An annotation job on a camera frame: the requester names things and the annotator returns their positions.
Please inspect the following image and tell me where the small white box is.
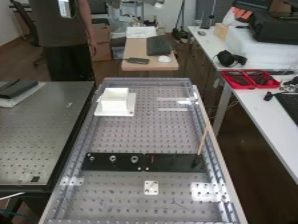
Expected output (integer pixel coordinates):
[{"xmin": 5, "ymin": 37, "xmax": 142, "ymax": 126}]
[{"xmin": 93, "ymin": 87, "xmax": 137, "ymax": 118}]

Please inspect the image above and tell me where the thin stick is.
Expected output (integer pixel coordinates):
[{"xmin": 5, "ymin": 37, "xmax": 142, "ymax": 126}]
[{"xmin": 195, "ymin": 114, "xmax": 212, "ymax": 156}]

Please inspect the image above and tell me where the small black flat device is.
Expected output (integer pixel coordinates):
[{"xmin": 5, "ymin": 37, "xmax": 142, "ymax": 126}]
[{"xmin": 125, "ymin": 57, "xmax": 151, "ymax": 65}]

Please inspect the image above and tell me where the white computer mouse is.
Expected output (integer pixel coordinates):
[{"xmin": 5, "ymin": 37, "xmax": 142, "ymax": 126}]
[{"xmin": 157, "ymin": 55, "xmax": 173, "ymax": 64}]

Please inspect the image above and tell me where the black plate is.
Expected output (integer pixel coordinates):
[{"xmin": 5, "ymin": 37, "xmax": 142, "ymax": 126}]
[{"xmin": 82, "ymin": 152, "xmax": 210, "ymax": 174}]

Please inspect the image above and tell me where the small wooden desk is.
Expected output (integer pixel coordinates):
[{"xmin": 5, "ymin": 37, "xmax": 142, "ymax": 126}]
[{"xmin": 119, "ymin": 35, "xmax": 180, "ymax": 73}]

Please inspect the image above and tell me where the black keyboard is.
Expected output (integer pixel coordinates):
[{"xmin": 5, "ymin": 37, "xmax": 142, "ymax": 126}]
[
  {"xmin": 145, "ymin": 34, "xmax": 173, "ymax": 57},
  {"xmin": 272, "ymin": 92, "xmax": 298, "ymax": 127}
]

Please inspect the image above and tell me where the red tray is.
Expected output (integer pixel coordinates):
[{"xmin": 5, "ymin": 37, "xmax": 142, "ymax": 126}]
[
  {"xmin": 244, "ymin": 69, "xmax": 282, "ymax": 89},
  {"xmin": 219, "ymin": 70, "xmax": 256, "ymax": 90}
]

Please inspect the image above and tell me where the small white square plate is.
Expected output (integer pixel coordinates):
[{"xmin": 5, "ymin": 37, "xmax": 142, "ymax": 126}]
[{"xmin": 142, "ymin": 180, "xmax": 159, "ymax": 196}]

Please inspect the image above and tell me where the cardboard box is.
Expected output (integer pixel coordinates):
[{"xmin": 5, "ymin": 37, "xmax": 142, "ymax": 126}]
[{"xmin": 89, "ymin": 24, "xmax": 113, "ymax": 63}]

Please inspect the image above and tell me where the white desk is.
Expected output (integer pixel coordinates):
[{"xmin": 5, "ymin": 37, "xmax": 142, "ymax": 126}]
[
  {"xmin": 228, "ymin": 74, "xmax": 298, "ymax": 186},
  {"xmin": 186, "ymin": 25, "xmax": 298, "ymax": 136}
]

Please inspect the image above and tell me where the clear box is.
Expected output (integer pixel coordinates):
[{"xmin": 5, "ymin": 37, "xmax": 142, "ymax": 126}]
[{"xmin": 38, "ymin": 77, "xmax": 250, "ymax": 224}]

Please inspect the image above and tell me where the black flat bundle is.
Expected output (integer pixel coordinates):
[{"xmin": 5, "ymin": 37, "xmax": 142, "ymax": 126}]
[{"xmin": 0, "ymin": 78, "xmax": 39, "ymax": 100}]

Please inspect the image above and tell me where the white foam sheet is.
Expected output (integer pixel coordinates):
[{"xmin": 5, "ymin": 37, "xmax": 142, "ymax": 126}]
[{"xmin": 224, "ymin": 25, "xmax": 298, "ymax": 68}]

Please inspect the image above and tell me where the person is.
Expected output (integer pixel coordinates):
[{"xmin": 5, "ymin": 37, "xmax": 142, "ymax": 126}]
[{"xmin": 28, "ymin": 0, "xmax": 98, "ymax": 83}]

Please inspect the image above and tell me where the large black case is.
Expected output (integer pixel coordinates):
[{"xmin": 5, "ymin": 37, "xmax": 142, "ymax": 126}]
[{"xmin": 246, "ymin": 9, "xmax": 298, "ymax": 46}]

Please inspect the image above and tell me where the black chair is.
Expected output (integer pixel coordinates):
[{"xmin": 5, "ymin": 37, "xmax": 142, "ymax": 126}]
[{"xmin": 9, "ymin": 0, "xmax": 45, "ymax": 48}]

